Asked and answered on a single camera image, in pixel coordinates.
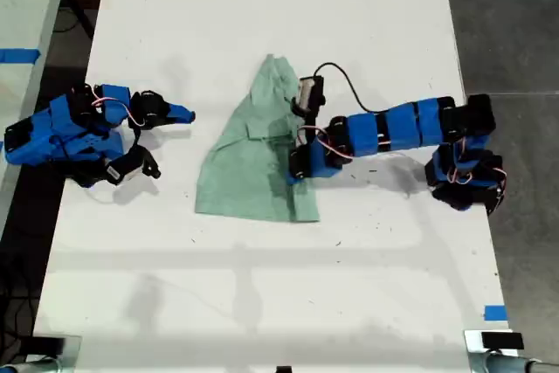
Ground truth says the pale green T-shirt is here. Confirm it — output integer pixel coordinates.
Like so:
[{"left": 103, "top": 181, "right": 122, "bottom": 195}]
[{"left": 194, "top": 53, "right": 321, "bottom": 224}]

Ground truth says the long blue tape strip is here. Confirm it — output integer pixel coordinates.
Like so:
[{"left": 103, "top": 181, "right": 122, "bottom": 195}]
[{"left": 0, "top": 48, "right": 43, "bottom": 65}]

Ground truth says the pale side table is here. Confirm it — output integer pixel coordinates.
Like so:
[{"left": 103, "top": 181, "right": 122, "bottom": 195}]
[{"left": 0, "top": 0, "right": 73, "bottom": 228}]

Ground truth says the short blue tape strip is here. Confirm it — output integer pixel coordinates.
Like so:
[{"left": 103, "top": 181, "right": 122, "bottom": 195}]
[{"left": 483, "top": 304, "right": 509, "bottom": 322}]

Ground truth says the small black box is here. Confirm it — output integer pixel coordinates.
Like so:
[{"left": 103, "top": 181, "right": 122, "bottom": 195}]
[
  {"left": 19, "top": 335, "right": 67, "bottom": 355},
  {"left": 480, "top": 332, "right": 525, "bottom": 350}
]

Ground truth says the grey metal pipe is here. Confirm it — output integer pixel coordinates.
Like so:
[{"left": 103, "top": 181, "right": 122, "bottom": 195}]
[
  {"left": 483, "top": 352, "right": 559, "bottom": 373},
  {"left": 0, "top": 357, "right": 67, "bottom": 373}
]

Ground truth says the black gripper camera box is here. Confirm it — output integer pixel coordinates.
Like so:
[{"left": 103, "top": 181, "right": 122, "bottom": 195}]
[
  {"left": 103, "top": 145, "right": 162, "bottom": 187},
  {"left": 290, "top": 76, "right": 328, "bottom": 116}
]

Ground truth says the black camera cable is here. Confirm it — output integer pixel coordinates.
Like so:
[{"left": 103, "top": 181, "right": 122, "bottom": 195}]
[{"left": 312, "top": 62, "right": 377, "bottom": 114}]

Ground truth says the black floor cable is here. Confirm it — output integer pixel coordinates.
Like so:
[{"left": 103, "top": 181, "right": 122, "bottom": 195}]
[{"left": 54, "top": 0, "right": 98, "bottom": 40}]

